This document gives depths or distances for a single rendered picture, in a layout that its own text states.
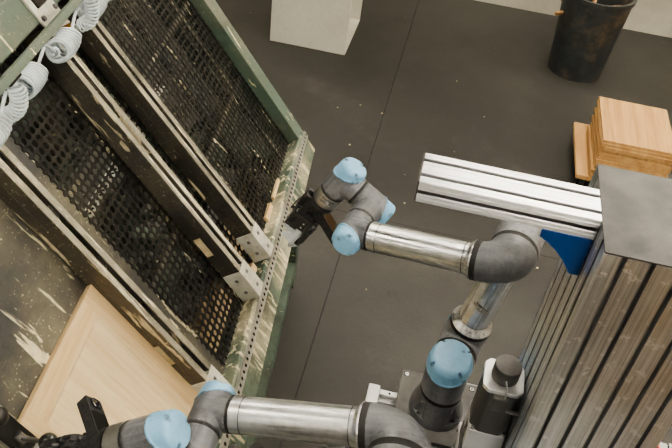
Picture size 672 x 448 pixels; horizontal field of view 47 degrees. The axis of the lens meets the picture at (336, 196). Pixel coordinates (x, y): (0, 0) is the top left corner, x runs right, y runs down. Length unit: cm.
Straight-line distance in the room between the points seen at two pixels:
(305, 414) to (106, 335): 73
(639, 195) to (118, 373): 132
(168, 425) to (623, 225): 85
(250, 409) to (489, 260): 64
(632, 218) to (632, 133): 352
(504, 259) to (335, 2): 407
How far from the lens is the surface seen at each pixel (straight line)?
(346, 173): 196
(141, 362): 215
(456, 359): 208
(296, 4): 575
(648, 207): 144
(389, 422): 144
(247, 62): 317
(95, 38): 239
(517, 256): 180
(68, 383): 195
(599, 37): 595
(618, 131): 488
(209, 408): 157
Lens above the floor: 283
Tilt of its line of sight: 39 degrees down
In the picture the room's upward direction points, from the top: 8 degrees clockwise
